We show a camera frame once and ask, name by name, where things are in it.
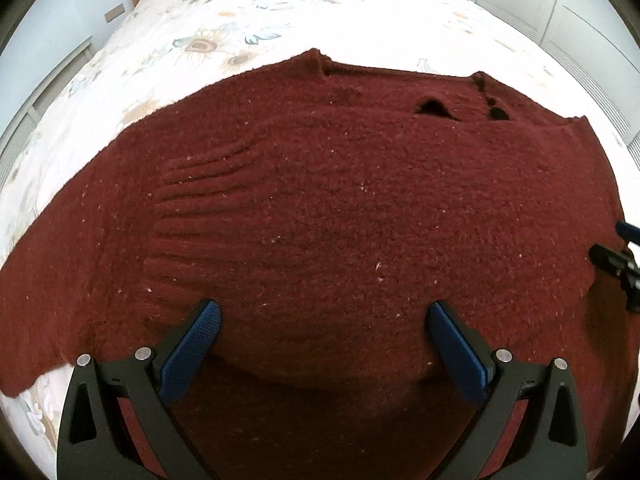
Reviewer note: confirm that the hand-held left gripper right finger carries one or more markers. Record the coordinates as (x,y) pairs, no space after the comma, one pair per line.
(457,347)

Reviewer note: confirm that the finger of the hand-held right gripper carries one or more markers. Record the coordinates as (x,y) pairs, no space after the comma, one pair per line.
(612,260)
(630,234)

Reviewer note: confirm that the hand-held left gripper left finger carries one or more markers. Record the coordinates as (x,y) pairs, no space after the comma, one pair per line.
(192,345)

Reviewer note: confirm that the maroon knit sweater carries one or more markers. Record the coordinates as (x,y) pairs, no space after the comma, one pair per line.
(350,210)

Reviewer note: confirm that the white wardrobe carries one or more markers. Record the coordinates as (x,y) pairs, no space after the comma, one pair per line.
(550,5)

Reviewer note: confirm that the white panelled door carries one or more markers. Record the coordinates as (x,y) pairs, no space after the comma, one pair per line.
(35,110)

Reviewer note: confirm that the floral white bed sheet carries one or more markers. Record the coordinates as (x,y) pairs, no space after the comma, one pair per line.
(300,20)

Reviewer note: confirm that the wall socket plate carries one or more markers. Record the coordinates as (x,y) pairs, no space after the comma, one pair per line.
(115,12)

